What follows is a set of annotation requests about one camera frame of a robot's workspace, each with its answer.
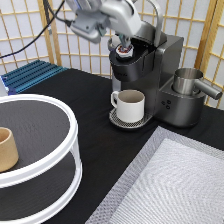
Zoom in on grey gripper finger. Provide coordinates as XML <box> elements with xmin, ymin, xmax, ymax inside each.
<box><xmin>119</xmin><ymin>34</ymin><xmax>132</xmax><ymax>50</ymax></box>

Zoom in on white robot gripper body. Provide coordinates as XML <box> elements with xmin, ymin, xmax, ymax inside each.
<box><xmin>65</xmin><ymin>0</ymin><xmax>141</xmax><ymax>43</ymax></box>

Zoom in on grey pod coffee machine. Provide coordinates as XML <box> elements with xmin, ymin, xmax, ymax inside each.
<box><xmin>109</xmin><ymin>15</ymin><xmax>205</xmax><ymax>129</ymax></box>

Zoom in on white coffee pod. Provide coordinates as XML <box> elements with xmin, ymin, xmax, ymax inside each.
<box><xmin>116</xmin><ymin>45</ymin><xmax>134</xmax><ymax>59</ymax></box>

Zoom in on wooden shoji folding screen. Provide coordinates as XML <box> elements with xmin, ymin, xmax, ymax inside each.
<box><xmin>0</xmin><ymin>0</ymin><xmax>224</xmax><ymax>110</ymax></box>

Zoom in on white ceramic mug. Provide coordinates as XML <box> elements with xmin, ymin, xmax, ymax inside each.
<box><xmin>111</xmin><ymin>90</ymin><xmax>145</xmax><ymax>123</ymax></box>

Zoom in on steel milk frother jug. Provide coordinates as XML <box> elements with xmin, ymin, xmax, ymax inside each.
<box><xmin>173</xmin><ymin>68</ymin><xmax>222</xmax><ymax>100</ymax></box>

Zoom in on blue ribbed metal block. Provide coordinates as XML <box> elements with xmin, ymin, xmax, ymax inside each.
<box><xmin>2</xmin><ymin>60</ymin><xmax>65</xmax><ymax>94</ymax></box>

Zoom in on white two-tier round shelf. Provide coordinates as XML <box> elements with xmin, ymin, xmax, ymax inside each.
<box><xmin>0</xmin><ymin>94</ymin><xmax>82</xmax><ymax>224</ymax></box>

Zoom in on grey woven placemat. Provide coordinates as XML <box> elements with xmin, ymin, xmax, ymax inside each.
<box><xmin>85</xmin><ymin>127</ymin><xmax>224</xmax><ymax>224</ymax></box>

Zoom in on tan wooden cup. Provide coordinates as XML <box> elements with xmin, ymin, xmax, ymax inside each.
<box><xmin>0</xmin><ymin>127</ymin><xmax>19</xmax><ymax>172</ymax></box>

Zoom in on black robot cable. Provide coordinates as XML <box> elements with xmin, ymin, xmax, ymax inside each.
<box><xmin>0</xmin><ymin>0</ymin><xmax>74</xmax><ymax>61</ymax></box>

